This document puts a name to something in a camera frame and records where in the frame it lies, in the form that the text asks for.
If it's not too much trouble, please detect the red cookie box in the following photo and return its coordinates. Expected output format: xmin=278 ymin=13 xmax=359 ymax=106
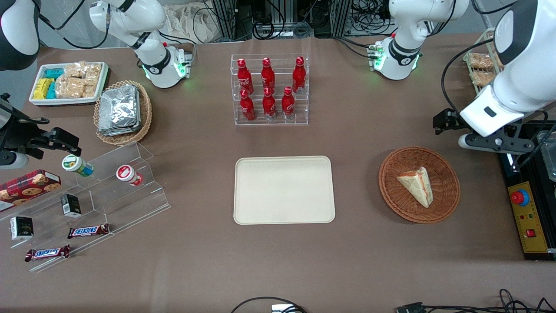
xmin=0 ymin=169 xmax=62 ymax=213

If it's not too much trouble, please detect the clear acrylic step display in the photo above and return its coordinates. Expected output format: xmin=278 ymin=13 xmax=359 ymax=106
xmin=0 ymin=141 xmax=172 ymax=273

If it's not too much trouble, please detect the snickers chocolate bar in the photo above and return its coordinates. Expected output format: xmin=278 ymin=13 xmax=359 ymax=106
xmin=24 ymin=245 xmax=71 ymax=263
xmin=67 ymin=223 xmax=110 ymax=239

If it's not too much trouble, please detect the beige rectangular serving tray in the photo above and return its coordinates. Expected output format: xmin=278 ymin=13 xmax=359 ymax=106
xmin=234 ymin=156 xmax=336 ymax=225

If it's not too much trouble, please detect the aluminium frame post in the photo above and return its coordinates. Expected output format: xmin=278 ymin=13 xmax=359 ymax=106
xmin=210 ymin=0 xmax=238 ymax=42
xmin=330 ymin=0 xmax=353 ymax=38

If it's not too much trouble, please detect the small black carton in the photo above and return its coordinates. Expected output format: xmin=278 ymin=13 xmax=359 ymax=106
xmin=60 ymin=193 xmax=82 ymax=218
xmin=10 ymin=216 xmax=34 ymax=241

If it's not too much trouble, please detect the clear acrylic bottle rack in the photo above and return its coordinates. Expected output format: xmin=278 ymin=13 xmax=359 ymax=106
xmin=231 ymin=54 xmax=309 ymax=127

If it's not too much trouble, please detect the silver foil packet stack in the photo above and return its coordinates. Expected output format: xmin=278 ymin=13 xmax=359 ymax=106
xmin=98 ymin=84 xmax=142 ymax=137

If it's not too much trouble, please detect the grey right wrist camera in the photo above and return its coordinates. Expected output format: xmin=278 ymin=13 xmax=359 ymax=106
xmin=0 ymin=150 xmax=29 ymax=170

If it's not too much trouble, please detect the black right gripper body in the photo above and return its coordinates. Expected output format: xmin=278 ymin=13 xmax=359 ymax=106
xmin=17 ymin=129 xmax=59 ymax=160

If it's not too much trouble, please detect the white wire rack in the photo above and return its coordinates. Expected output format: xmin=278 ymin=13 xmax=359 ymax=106
xmin=463 ymin=27 xmax=505 ymax=95

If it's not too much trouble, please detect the white rectangular snack bin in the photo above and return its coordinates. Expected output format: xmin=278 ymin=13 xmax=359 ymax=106
xmin=29 ymin=62 xmax=109 ymax=107

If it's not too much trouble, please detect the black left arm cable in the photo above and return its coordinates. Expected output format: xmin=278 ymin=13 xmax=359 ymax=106
xmin=441 ymin=38 xmax=496 ymax=114

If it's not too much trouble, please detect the triangular sandwich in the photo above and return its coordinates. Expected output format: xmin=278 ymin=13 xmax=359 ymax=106
xmin=397 ymin=167 xmax=434 ymax=208

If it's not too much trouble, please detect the black looped cable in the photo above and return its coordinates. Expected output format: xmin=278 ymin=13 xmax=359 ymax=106
xmin=230 ymin=296 xmax=308 ymax=313

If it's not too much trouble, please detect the clear plastic container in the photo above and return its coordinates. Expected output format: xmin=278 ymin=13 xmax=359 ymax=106
xmin=536 ymin=130 xmax=556 ymax=182

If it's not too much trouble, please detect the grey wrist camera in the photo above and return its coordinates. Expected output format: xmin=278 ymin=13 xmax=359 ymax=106
xmin=0 ymin=150 xmax=29 ymax=170
xmin=458 ymin=130 xmax=536 ymax=155

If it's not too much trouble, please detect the yellow control panel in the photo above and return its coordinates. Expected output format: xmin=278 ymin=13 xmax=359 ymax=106
xmin=508 ymin=181 xmax=549 ymax=254

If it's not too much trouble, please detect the green lid yogurt cup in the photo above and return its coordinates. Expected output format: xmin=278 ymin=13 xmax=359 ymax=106
xmin=61 ymin=154 xmax=94 ymax=177

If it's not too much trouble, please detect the black tangled cable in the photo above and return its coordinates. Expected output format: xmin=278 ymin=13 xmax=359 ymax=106
xmin=421 ymin=288 xmax=556 ymax=313

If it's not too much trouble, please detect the round brown wicker basket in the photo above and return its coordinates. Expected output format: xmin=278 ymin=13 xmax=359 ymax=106
xmin=378 ymin=147 xmax=461 ymax=224

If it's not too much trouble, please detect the black control box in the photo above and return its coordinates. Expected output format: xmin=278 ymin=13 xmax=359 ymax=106
xmin=495 ymin=120 xmax=556 ymax=261

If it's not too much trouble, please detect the yellow snack packet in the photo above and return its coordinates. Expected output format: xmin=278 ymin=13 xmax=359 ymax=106
xmin=34 ymin=78 xmax=53 ymax=100

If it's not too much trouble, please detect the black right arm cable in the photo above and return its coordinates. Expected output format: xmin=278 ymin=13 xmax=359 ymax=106
xmin=38 ymin=0 xmax=110 ymax=50

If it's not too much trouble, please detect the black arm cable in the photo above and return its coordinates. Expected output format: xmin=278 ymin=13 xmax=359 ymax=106
xmin=38 ymin=0 xmax=110 ymax=50
xmin=441 ymin=38 xmax=496 ymax=114

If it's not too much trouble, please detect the red lid yogurt cup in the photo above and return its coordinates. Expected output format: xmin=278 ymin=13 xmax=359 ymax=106
xmin=116 ymin=164 xmax=143 ymax=187

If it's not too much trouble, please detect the red cola bottle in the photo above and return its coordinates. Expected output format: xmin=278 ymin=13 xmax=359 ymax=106
xmin=237 ymin=58 xmax=254 ymax=95
xmin=240 ymin=89 xmax=256 ymax=122
xmin=262 ymin=87 xmax=277 ymax=120
xmin=281 ymin=86 xmax=296 ymax=120
xmin=261 ymin=57 xmax=276 ymax=93
xmin=292 ymin=57 xmax=307 ymax=94

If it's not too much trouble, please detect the oval wicker basket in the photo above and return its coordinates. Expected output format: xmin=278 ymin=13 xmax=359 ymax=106
xmin=93 ymin=80 xmax=153 ymax=146

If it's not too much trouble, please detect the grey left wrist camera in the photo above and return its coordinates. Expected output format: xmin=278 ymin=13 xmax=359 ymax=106
xmin=458 ymin=130 xmax=536 ymax=155

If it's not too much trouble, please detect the beige cloth bag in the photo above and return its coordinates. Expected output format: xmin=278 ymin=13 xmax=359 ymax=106
xmin=164 ymin=3 xmax=218 ymax=44

